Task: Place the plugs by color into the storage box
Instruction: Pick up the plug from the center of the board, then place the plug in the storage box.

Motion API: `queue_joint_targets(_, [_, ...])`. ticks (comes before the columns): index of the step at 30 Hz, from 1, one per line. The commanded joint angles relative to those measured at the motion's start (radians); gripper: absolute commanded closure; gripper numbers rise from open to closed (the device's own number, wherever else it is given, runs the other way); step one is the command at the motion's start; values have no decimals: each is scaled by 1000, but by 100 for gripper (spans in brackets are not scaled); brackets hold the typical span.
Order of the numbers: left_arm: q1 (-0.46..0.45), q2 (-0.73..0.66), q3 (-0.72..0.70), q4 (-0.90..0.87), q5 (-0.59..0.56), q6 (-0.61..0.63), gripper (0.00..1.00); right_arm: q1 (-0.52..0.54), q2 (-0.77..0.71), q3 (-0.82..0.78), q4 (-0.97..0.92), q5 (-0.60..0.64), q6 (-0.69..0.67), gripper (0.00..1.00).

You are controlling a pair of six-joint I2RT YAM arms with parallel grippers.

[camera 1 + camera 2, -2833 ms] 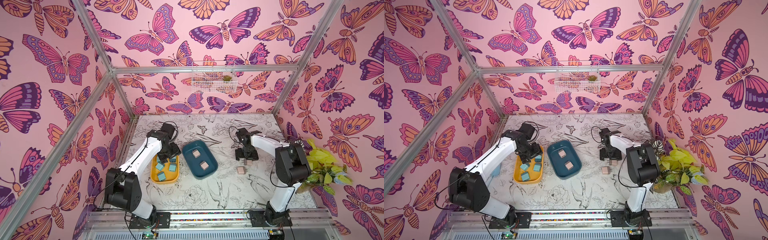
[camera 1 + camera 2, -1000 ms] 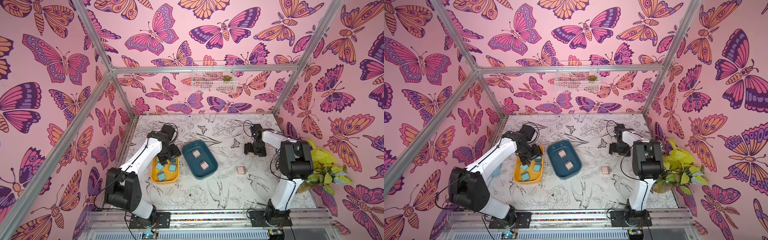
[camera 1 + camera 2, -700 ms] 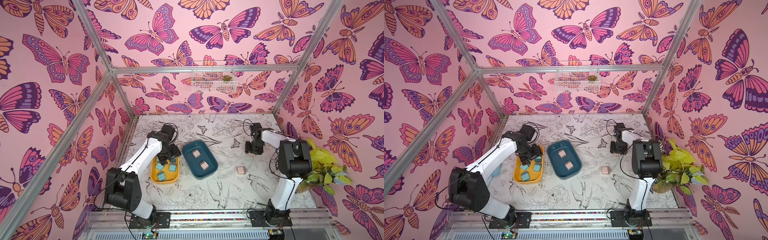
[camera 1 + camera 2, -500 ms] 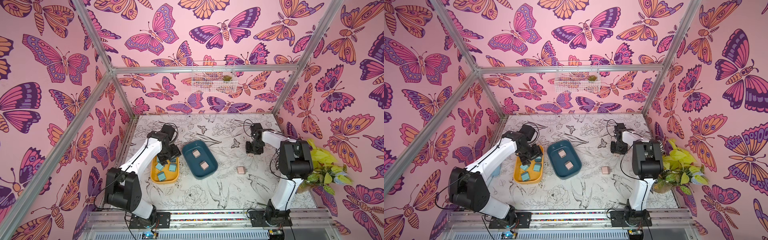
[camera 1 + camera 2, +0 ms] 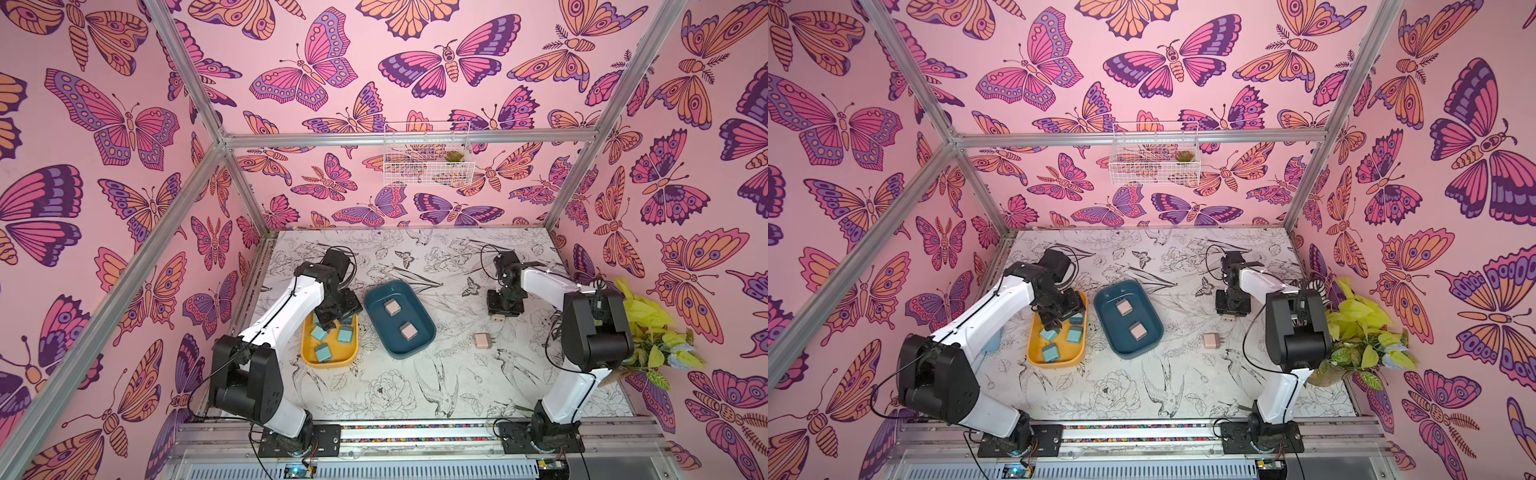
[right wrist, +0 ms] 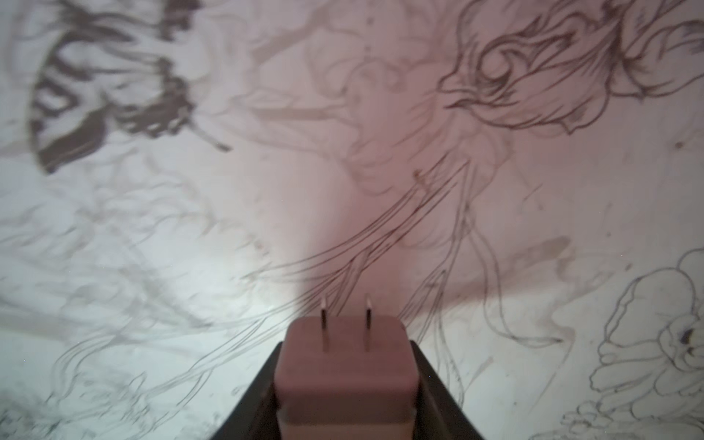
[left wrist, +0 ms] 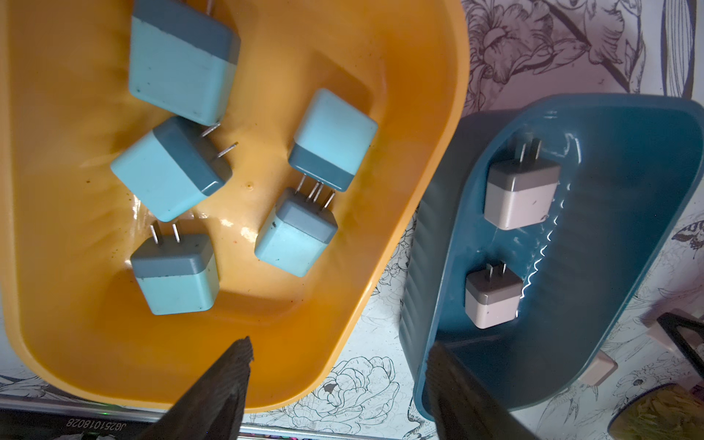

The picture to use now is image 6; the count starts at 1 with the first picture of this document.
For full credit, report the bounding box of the pink plug three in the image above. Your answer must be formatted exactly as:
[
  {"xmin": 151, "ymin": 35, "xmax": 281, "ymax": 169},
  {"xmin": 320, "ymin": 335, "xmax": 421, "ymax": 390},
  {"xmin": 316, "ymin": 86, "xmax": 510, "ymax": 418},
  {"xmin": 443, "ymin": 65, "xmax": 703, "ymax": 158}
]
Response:
[{"xmin": 274, "ymin": 301, "xmax": 420, "ymax": 440}]

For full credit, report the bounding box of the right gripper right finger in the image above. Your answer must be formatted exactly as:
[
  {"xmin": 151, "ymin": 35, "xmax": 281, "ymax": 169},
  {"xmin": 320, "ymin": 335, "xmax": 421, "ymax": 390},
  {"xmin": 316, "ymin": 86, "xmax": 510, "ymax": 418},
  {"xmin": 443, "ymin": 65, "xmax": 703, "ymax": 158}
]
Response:
[{"xmin": 411, "ymin": 341, "xmax": 484, "ymax": 440}]

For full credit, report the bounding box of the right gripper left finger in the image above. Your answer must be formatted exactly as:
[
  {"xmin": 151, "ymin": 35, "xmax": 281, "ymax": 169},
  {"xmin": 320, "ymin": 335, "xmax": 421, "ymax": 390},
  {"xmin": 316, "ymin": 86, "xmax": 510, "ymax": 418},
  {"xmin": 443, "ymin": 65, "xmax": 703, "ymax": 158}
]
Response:
[{"xmin": 210, "ymin": 342, "xmax": 282, "ymax": 440}]

